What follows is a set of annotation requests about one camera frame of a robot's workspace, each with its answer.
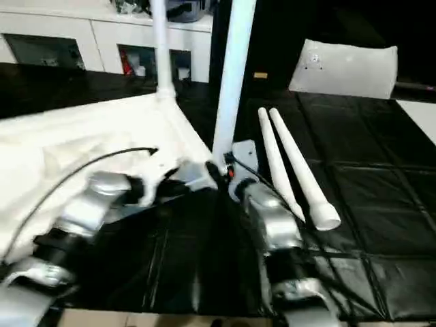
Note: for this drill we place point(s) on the white plastic table leg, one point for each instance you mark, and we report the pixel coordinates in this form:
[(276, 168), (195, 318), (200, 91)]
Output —
[(161, 41), (231, 68), (276, 163), (306, 180)]

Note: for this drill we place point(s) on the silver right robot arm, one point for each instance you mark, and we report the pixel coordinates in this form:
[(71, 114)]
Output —
[(279, 238)]

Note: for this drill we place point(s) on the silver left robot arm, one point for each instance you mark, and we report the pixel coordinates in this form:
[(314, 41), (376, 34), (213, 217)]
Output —
[(68, 231)]

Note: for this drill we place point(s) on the small yellow label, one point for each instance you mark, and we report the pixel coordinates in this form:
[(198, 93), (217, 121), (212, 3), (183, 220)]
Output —
[(260, 75)]

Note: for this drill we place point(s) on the black work mat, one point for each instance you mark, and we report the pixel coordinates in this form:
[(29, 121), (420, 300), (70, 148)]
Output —
[(381, 204)]

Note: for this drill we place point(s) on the black cabinet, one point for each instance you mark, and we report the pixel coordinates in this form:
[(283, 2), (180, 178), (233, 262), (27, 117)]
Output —
[(272, 34)]

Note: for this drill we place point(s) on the white flat panel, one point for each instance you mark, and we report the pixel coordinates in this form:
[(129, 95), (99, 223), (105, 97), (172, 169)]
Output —
[(344, 68)]

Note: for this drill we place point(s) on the grey bag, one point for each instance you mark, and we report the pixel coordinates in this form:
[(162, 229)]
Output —
[(184, 8)]

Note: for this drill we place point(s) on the white glass-door cabinet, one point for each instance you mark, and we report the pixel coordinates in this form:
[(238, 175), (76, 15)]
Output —
[(82, 34)]

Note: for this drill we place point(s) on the clear small items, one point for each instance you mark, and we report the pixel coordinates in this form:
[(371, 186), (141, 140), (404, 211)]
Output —
[(129, 5)]

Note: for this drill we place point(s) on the white sheet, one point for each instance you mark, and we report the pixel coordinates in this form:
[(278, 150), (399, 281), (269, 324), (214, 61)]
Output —
[(419, 119)]

